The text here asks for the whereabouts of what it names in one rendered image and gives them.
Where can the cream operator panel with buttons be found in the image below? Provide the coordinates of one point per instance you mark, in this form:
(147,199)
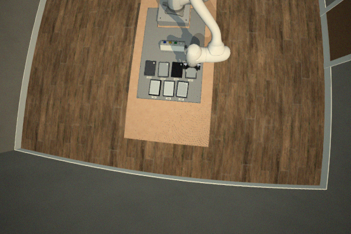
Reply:
(172,46)

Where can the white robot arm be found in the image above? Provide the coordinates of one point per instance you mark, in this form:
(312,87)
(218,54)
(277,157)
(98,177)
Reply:
(215,51)

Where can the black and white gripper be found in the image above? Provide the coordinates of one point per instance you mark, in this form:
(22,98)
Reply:
(186,67)

